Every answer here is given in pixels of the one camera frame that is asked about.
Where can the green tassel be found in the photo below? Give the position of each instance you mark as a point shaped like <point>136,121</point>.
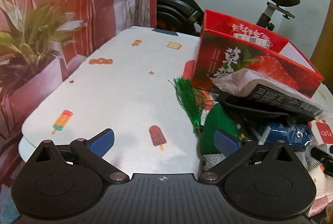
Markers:
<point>193,101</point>

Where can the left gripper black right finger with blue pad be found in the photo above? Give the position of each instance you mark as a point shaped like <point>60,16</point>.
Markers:
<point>237,153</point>

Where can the blue tissue package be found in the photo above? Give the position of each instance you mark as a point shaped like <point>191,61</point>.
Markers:
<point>298,136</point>

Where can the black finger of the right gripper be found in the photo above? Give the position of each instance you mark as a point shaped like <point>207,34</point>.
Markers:
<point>325,159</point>

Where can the black exercise bike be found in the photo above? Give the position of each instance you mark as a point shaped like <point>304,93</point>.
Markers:
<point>183,15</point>

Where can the white patterned tablecloth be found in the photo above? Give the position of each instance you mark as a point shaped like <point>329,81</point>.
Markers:
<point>127,86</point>

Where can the white face mask package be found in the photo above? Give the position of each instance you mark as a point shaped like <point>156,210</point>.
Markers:
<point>254,86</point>

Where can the red strawberry cardboard box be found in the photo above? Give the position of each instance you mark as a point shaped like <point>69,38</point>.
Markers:
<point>228,44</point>

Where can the green fabric pouch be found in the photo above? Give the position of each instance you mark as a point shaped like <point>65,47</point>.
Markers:
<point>217,119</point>

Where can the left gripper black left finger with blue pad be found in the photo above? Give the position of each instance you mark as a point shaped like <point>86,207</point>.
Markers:
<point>89,154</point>

